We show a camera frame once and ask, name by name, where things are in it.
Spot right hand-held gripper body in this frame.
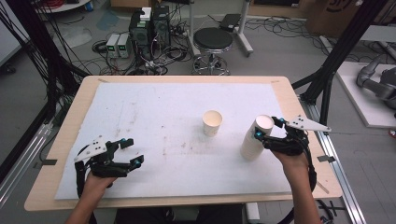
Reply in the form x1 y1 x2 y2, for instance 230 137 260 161
262 114 332 157

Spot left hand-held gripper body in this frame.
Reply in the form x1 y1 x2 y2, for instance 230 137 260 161
74 134 132 179

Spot stack of white cups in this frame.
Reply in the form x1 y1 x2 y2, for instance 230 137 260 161
239 114 276 161

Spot white paper cup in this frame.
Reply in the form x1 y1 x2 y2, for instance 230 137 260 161
202 109 224 138

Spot person's right hand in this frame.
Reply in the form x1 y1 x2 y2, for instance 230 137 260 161
271 148 310 179

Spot person's left hand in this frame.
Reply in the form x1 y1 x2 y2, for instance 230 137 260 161
81 172 118 201

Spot white foam table mat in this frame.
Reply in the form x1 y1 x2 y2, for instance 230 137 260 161
54 81 292 201

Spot person's dark lap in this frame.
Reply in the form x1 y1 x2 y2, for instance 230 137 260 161
114 203 245 224

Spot white platform board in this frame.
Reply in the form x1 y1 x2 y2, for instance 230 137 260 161
335 60 396 130

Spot light wooden desk white legs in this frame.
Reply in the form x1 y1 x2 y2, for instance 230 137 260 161
186 0 255 59

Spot grey bench power supply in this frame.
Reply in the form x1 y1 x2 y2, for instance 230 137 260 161
106 33 121 59
117 33 132 59

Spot black round stool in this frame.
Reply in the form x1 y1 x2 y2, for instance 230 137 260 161
191 27 234 77

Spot black computer tower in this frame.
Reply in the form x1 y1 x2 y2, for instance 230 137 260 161
151 5 172 49
128 7 154 61

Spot brown cardboard box black logo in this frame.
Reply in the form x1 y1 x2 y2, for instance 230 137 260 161
306 0 376 39

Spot aluminium rail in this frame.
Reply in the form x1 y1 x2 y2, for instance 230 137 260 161
0 121 54 207
299 95 369 224

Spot black metal frame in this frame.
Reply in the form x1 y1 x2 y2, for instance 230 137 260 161
0 0 82 185
291 0 391 126

